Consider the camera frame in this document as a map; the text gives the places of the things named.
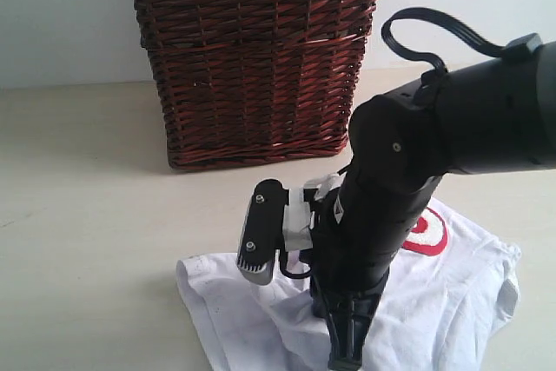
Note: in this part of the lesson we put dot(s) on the dark brown wicker basket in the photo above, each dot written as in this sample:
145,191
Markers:
251,82

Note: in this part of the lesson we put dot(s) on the white t-shirt red lettering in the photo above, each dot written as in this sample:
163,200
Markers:
452,286

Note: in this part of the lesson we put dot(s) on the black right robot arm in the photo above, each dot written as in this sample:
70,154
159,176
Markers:
495,116

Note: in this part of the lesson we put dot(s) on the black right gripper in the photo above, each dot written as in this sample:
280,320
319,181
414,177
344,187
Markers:
396,166

